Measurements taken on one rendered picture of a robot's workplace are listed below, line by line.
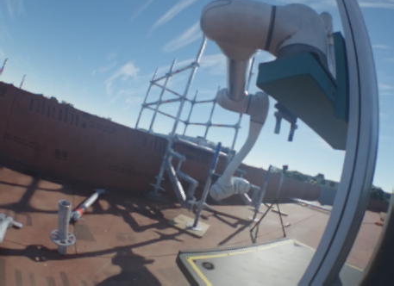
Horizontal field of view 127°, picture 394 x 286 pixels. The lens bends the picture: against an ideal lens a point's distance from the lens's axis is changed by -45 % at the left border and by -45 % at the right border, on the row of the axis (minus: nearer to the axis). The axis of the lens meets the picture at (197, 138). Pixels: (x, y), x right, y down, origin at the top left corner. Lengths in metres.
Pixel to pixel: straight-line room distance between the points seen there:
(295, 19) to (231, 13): 0.17
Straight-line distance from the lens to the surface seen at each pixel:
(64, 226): 0.85
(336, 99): 0.51
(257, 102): 1.04
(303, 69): 0.39
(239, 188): 1.21
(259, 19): 0.51
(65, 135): 1.96
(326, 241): 0.46
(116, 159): 2.04
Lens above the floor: 0.63
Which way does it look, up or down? 5 degrees up
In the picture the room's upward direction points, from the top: 17 degrees clockwise
